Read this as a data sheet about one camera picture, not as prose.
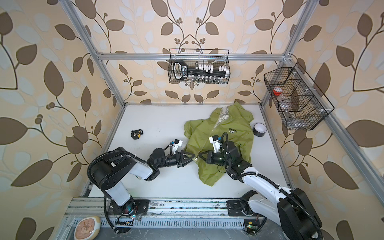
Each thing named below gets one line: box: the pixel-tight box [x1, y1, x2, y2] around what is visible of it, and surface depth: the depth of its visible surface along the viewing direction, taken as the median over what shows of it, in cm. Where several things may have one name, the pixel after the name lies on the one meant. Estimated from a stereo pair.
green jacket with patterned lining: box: [183, 101, 254, 187], surface depth 101 cm
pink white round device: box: [74, 216, 101, 240], surface depth 68 cm
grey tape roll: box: [253, 123, 268, 137], surface depth 106 cm
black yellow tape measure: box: [130, 129, 144, 140], surface depth 103 cm
